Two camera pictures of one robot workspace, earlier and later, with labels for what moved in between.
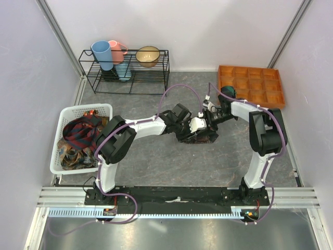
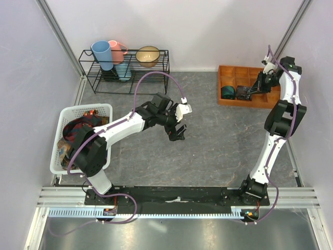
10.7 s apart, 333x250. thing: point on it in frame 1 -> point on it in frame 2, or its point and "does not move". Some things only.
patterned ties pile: (77, 150) does not move
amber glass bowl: (148, 56) does not move
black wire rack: (126, 71) does not move
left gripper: (188, 135) -> (173, 135)
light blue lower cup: (124, 71) does not move
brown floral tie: (201, 140) -> (241, 92)
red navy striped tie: (82, 132) does not move
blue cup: (102, 51) does not move
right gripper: (210, 125) -> (258, 86)
